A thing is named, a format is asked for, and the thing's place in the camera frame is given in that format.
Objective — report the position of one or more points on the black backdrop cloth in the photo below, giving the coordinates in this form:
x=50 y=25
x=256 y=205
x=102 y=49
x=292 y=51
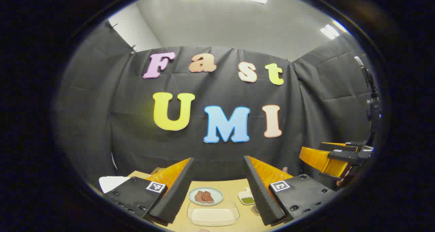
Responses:
x=217 y=150

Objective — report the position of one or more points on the white rice cooker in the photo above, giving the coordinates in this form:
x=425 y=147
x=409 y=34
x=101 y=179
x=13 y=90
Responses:
x=112 y=182

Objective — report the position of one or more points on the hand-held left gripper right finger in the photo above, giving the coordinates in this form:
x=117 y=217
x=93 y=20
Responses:
x=260 y=194

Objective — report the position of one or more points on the white rice heap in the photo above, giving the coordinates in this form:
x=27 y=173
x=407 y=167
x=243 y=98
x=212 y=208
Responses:
x=244 y=193

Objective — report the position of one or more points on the pale green round plate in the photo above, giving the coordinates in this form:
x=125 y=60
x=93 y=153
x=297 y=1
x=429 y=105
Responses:
x=217 y=191

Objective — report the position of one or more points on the raw red meat piece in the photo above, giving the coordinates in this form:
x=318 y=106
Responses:
x=204 y=196

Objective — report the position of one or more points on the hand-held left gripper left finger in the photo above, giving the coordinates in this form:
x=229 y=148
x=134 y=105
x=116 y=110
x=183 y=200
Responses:
x=171 y=198

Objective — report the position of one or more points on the white divided grain tray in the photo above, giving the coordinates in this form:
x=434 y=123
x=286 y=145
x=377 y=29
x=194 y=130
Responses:
x=245 y=194

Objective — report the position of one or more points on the clear glass baking dish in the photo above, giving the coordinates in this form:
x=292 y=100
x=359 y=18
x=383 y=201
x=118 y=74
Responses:
x=193 y=218

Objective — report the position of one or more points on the green mung bean heap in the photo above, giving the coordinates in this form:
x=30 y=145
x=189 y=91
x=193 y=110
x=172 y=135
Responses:
x=248 y=200

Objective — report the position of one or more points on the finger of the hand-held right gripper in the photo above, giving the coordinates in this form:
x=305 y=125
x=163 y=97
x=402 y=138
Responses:
x=340 y=156
x=336 y=146

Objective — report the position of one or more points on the brown bread slice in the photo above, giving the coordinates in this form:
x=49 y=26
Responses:
x=157 y=171

